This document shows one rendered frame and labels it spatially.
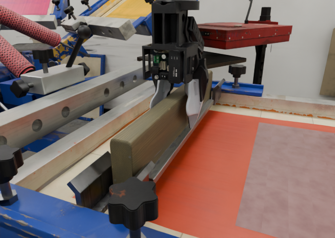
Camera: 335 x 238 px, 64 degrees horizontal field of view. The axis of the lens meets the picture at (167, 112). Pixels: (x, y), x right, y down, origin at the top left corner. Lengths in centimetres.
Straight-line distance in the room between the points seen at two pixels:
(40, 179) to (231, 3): 223
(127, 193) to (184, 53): 23
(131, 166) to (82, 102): 29
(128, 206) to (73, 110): 37
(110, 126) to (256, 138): 29
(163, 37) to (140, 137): 15
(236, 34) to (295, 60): 117
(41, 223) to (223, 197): 23
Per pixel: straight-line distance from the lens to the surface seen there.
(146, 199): 22
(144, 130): 34
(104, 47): 301
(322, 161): 54
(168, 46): 40
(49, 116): 52
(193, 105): 46
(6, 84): 71
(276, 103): 72
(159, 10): 40
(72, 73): 63
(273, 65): 248
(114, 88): 67
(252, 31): 147
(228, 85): 76
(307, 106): 73
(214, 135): 56
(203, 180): 43
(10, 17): 100
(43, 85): 58
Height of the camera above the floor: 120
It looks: 21 degrees down
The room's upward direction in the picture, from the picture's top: straight up
